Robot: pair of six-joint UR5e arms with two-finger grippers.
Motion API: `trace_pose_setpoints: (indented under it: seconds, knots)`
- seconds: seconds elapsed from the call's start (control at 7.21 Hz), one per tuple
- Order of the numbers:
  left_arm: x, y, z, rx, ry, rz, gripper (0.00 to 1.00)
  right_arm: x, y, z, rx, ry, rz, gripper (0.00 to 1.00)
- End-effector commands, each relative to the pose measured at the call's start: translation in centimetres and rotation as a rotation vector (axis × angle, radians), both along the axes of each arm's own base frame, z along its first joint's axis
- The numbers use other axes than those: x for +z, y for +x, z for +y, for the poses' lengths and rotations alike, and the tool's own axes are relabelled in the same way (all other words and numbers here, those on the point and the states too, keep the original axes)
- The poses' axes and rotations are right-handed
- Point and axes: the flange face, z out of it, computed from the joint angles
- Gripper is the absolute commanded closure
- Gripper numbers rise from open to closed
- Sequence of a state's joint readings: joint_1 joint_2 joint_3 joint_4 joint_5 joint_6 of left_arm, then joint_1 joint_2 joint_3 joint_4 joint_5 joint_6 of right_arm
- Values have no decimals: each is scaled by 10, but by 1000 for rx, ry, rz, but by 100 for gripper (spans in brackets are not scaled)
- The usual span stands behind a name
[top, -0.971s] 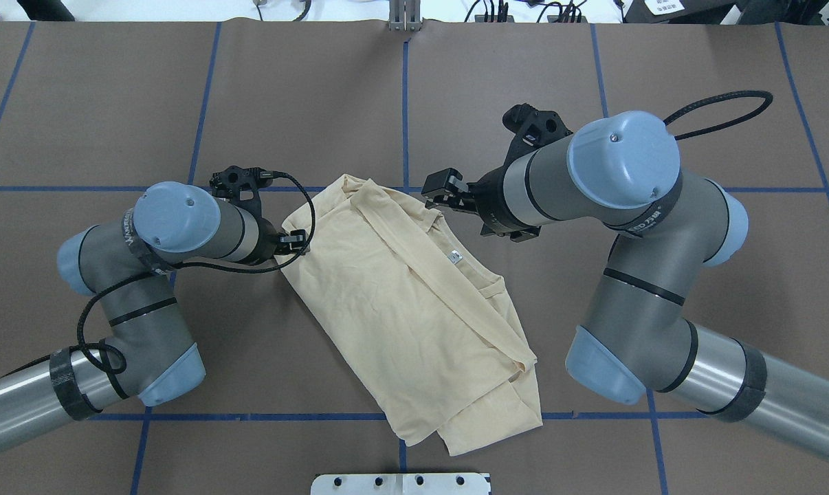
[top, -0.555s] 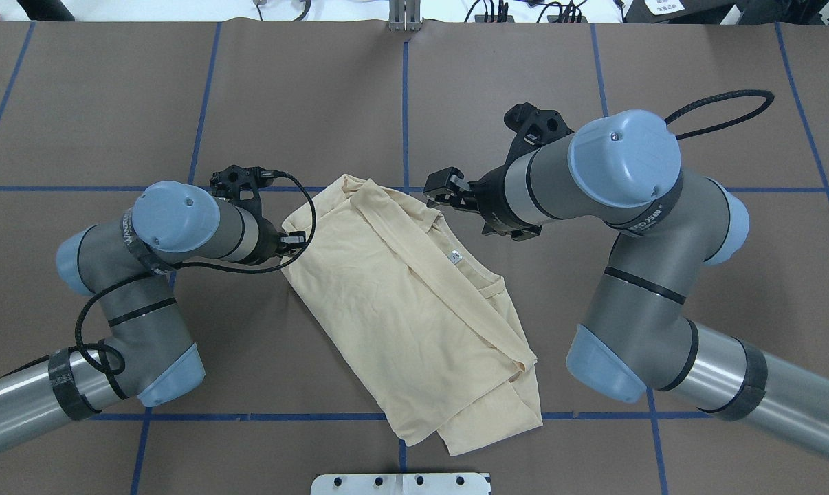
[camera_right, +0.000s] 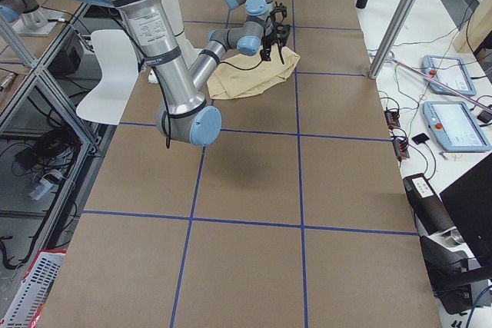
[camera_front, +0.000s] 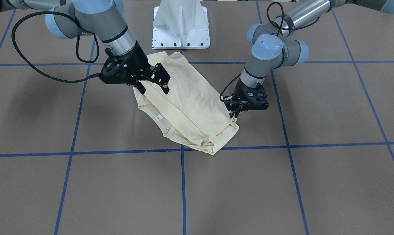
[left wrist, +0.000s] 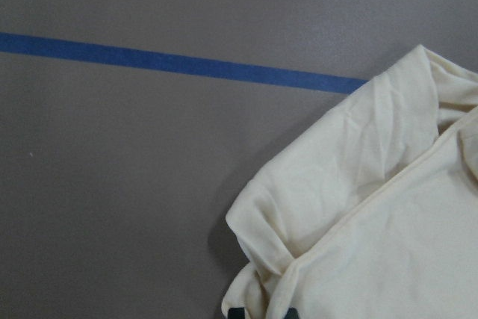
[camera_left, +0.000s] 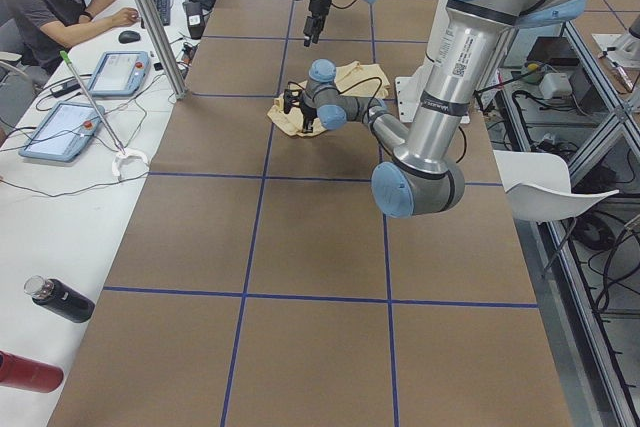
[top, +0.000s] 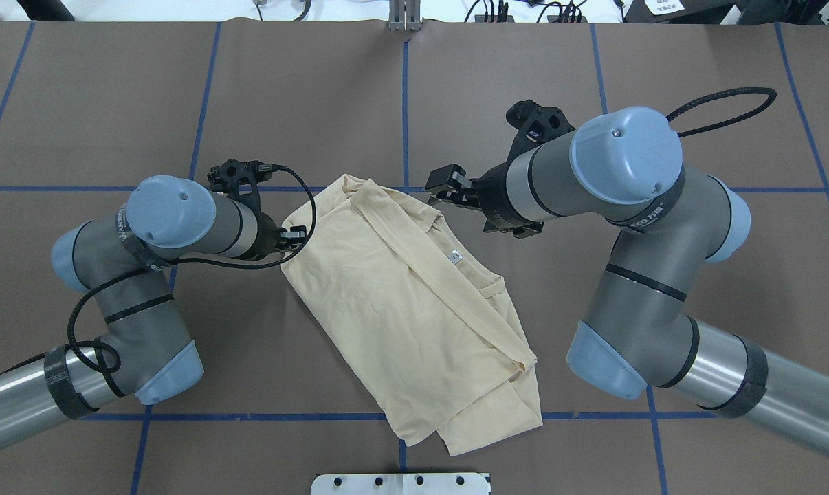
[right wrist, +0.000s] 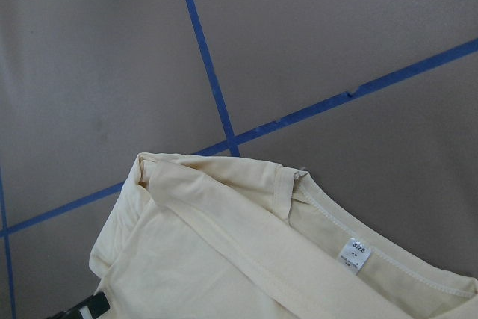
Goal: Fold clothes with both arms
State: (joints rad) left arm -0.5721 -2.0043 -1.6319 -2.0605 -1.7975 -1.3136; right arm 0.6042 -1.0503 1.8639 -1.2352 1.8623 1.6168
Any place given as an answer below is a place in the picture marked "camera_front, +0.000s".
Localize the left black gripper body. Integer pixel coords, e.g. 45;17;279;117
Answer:
224;80;269;111

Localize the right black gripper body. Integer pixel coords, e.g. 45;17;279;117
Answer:
99;42;171;86

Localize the cream long-sleeve printed shirt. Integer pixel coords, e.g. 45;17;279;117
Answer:
133;52;239;155

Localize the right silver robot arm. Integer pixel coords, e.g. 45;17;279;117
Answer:
0;0;170;94

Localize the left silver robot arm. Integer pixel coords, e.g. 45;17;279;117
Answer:
220;0;394;118

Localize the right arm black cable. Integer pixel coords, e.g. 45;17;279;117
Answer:
11;11;103;83

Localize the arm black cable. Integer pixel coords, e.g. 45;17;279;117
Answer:
219;2;320;103
11;11;103;83

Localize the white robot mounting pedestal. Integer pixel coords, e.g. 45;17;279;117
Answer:
152;0;211;50

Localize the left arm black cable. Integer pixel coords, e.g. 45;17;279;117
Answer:
219;2;320;103

